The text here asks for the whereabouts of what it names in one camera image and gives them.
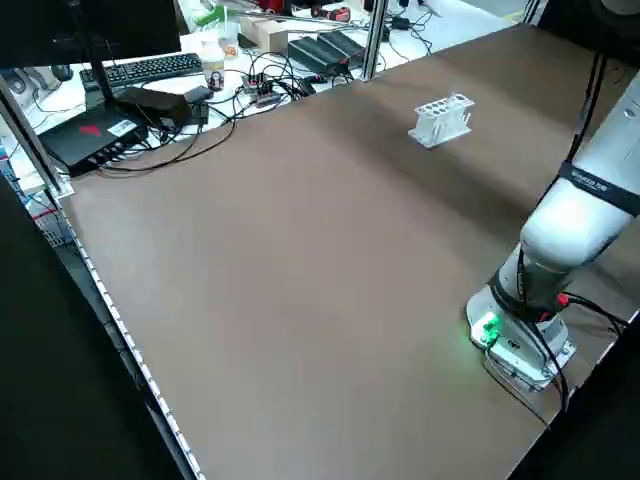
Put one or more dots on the white test tube rack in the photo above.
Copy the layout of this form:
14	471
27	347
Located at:
440	122

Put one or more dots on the clear glass test tube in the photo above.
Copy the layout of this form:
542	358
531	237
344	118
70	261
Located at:
454	99

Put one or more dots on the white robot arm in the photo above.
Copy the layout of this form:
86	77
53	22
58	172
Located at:
565	225

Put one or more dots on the usb hub red plugs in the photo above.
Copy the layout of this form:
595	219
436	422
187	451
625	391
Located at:
265	95
252	80

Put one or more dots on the black ribbed box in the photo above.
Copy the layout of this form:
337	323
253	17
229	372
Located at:
342	45
312	55

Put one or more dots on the clear plastic drink cup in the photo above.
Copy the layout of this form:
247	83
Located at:
212	62

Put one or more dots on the white cup orange print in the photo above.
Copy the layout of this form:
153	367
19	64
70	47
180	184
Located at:
230	47

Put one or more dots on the brown cardboard box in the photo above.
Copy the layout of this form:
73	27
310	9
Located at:
265	32

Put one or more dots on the black power brick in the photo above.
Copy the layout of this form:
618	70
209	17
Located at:
155	102

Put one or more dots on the red black power tool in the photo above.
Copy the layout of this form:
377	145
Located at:
332	12

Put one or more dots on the black power adapter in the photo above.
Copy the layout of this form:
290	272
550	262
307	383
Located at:
400	23

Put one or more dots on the black keyboard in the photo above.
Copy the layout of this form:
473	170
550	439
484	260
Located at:
150	67

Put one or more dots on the green plastic object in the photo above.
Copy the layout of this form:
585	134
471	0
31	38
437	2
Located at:
210	15

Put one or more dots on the black flat box red logo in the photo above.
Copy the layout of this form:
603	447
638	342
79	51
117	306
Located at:
85	140

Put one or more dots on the black monitor stand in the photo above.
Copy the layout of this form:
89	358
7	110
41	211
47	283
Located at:
102	80

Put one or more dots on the black computer monitor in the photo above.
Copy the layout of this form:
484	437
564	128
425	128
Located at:
100	30

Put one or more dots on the dark computer mouse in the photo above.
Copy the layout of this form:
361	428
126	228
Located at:
61	72

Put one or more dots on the aluminium frame post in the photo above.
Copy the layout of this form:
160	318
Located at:
30	135
372	40

